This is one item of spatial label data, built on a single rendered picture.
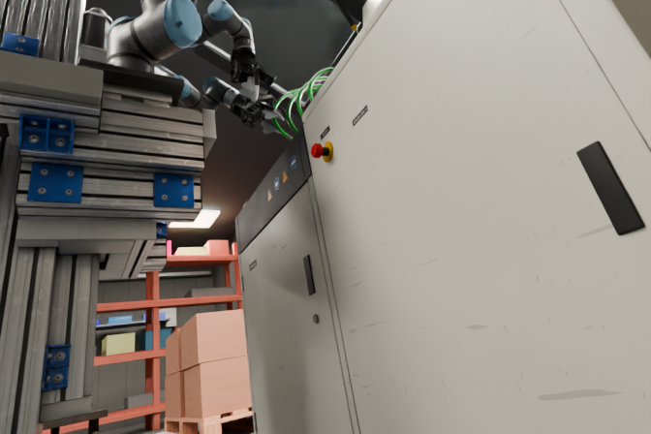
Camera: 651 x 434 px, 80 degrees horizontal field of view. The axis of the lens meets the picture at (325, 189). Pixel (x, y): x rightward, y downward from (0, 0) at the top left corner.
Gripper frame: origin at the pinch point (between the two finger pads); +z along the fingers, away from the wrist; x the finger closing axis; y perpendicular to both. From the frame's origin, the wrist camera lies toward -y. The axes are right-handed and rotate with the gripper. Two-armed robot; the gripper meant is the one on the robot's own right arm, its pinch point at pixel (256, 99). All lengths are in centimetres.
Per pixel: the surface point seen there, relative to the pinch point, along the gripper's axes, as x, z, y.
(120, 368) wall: -684, 35, 16
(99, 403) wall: -682, 81, 44
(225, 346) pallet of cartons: -192, 64, -33
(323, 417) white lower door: 8, 99, -3
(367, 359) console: 32, 88, -3
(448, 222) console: 62, 71, -3
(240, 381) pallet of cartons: -192, 88, -42
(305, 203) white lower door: 17, 48, -3
